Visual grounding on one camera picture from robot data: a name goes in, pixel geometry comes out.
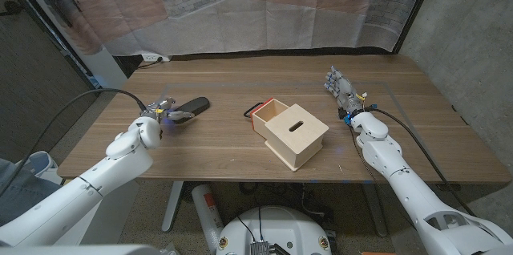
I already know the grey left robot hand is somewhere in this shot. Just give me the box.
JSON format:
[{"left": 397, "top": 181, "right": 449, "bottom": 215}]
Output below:
[{"left": 140, "top": 96, "right": 196, "bottom": 126}]

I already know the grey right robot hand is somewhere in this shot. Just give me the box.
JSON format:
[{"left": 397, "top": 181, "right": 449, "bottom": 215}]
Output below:
[{"left": 323, "top": 65, "right": 368, "bottom": 115}]

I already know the dark grey glasses case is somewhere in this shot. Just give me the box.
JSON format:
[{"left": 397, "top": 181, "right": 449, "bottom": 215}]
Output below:
[{"left": 172, "top": 96, "right": 211, "bottom": 125}]

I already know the wooden drawer with red front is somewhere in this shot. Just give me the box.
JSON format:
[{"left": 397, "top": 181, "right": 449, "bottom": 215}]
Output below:
[{"left": 243, "top": 97, "right": 290, "bottom": 140}]

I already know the white power strip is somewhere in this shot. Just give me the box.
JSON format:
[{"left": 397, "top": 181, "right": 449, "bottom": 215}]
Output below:
[{"left": 140, "top": 52, "right": 172, "bottom": 63}]

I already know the wooden box with slot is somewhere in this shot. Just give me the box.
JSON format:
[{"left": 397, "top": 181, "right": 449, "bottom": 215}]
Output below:
[{"left": 264, "top": 103, "right": 329, "bottom": 172}]

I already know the grey table leg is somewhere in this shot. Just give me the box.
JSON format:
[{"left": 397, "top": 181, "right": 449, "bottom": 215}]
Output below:
[
  {"left": 161, "top": 180, "right": 184, "bottom": 233},
  {"left": 362, "top": 182, "right": 389, "bottom": 238}
]

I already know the white cylinder with orange label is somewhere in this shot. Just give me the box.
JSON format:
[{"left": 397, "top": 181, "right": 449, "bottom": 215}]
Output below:
[{"left": 191, "top": 184, "right": 225, "bottom": 254}]

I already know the printed room backdrop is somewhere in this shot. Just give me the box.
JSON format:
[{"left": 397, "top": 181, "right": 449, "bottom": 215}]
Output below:
[{"left": 7, "top": 0, "right": 432, "bottom": 56}]

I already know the white sneaker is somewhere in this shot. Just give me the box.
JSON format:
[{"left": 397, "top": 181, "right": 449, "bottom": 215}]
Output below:
[{"left": 18, "top": 150, "right": 61, "bottom": 186}]

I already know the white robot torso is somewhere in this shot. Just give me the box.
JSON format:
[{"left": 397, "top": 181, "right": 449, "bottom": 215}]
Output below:
[{"left": 216, "top": 205, "right": 333, "bottom": 255}]

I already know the person's leg in jeans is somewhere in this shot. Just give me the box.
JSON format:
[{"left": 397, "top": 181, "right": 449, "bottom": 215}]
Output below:
[{"left": 0, "top": 158, "right": 61, "bottom": 226}]

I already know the black power strip cable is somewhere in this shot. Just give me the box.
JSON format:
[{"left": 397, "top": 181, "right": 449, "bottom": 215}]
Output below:
[{"left": 135, "top": 57, "right": 164, "bottom": 70}]

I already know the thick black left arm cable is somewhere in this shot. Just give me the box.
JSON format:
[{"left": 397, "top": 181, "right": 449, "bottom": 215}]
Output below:
[{"left": 0, "top": 88, "right": 148, "bottom": 198}]

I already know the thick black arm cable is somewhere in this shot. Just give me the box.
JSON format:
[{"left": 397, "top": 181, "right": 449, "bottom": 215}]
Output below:
[
  {"left": 368, "top": 106, "right": 476, "bottom": 216},
  {"left": 0, "top": 88, "right": 148, "bottom": 198}
]

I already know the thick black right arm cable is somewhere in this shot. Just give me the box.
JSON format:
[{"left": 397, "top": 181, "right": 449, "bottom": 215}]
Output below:
[{"left": 368, "top": 106, "right": 476, "bottom": 216}]

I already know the black backdrop frame pole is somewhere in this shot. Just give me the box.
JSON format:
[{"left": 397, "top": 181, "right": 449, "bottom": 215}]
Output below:
[
  {"left": 0, "top": 0, "right": 103, "bottom": 98},
  {"left": 394, "top": 0, "right": 440, "bottom": 55}
]

